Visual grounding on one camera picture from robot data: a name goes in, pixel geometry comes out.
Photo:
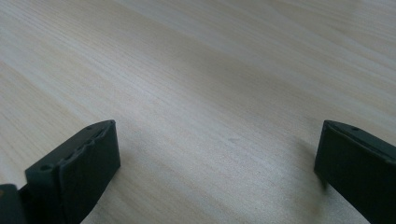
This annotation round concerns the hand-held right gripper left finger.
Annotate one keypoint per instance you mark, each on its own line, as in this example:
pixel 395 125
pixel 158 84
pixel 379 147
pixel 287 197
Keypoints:
pixel 81 174

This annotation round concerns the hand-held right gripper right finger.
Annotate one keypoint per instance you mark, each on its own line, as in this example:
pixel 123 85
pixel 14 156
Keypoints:
pixel 358 168

